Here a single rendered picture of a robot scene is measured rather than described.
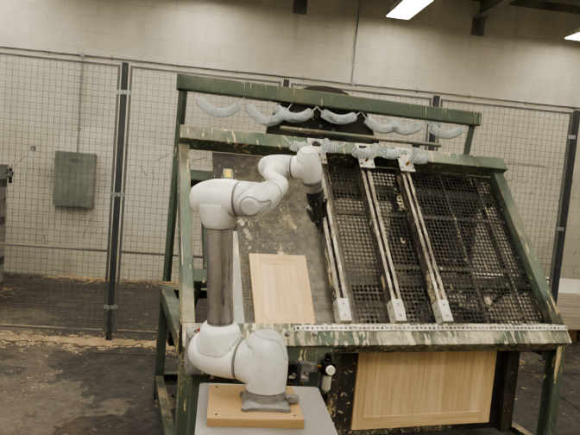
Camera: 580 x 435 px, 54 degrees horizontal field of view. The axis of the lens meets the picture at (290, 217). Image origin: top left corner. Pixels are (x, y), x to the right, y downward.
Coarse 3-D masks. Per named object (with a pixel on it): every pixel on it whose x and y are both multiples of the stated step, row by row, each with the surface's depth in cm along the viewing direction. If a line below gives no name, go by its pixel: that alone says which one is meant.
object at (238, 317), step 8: (224, 168) 326; (224, 176) 323; (232, 176) 324; (240, 272) 291; (240, 280) 288; (240, 288) 286; (240, 296) 283; (240, 304) 281; (240, 312) 278; (240, 320) 276
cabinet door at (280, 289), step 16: (256, 256) 301; (272, 256) 304; (288, 256) 307; (304, 256) 310; (256, 272) 296; (272, 272) 299; (288, 272) 302; (304, 272) 304; (256, 288) 291; (272, 288) 294; (288, 288) 296; (304, 288) 299; (256, 304) 286; (272, 304) 288; (288, 304) 291; (304, 304) 293; (256, 320) 281; (272, 320) 283; (288, 320) 286; (304, 320) 288
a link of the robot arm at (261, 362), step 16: (256, 336) 211; (272, 336) 211; (240, 352) 212; (256, 352) 208; (272, 352) 208; (240, 368) 211; (256, 368) 208; (272, 368) 208; (256, 384) 208; (272, 384) 208
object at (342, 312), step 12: (324, 156) 344; (324, 180) 338; (324, 192) 333; (324, 228) 318; (324, 240) 317; (336, 240) 315; (324, 252) 316; (336, 252) 311; (336, 264) 308; (336, 276) 302; (336, 288) 298; (336, 300) 295; (336, 312) 294; (348, 312) 292
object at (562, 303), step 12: (564, 288) 667; (576, 288) 673; (504, 300) 630; (564, 300) 638; (576, 300) 639; (516, 312) 633; (564, 312) 640; (576, 312) 641; (564, 324) 641; (576, 324) 643; (576, 336) 644
